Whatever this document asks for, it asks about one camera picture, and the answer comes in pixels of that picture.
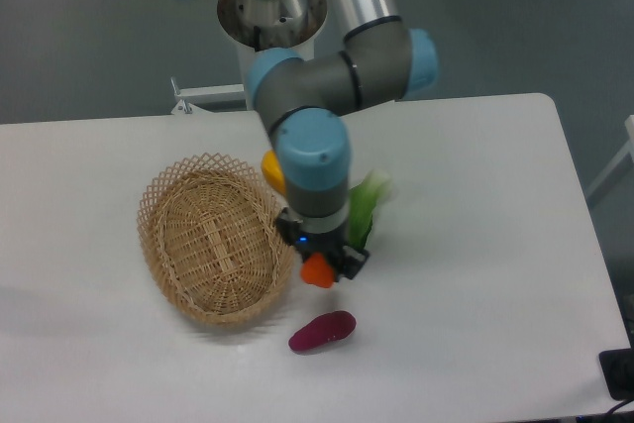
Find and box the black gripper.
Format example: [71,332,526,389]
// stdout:
[275,214,370,282]

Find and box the orange fruit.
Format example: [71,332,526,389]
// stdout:
[300,253,335,288]

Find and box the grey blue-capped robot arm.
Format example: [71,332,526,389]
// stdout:
[217,0,439,279]

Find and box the woven wicker basket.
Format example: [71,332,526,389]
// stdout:
[137,154,295,327]

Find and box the green bok choy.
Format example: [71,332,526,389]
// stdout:
[348,169,391,249]

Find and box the purple sweet potato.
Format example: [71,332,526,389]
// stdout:
[288,310,357,353]

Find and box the yellow mango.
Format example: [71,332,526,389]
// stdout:
[261,150,286,196]

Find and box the black device at table corner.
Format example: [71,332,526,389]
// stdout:
[598,349,633,400]

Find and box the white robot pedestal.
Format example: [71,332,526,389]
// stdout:
[237,38,315,110]

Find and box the white metal base frame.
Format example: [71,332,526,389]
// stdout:
[170,76,249,115]

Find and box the white frame at right edge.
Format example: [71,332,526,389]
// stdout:
[584,115,633,209]

